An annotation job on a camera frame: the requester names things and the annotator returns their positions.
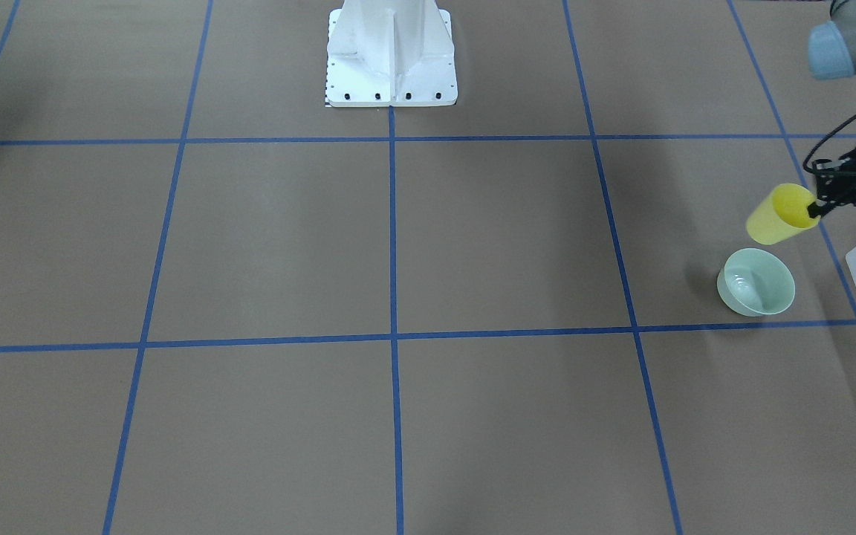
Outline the light green bowl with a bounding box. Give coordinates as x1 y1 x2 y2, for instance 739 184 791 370
716 248 796 317

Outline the white camera stand base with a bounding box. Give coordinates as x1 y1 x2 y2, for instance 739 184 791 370
324 1 458 108

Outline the black camera cable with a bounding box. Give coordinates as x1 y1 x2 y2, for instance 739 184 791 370
802 82 856 176

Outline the yellow plastic cup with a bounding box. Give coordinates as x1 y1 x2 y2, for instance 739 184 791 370
746 184 821 246

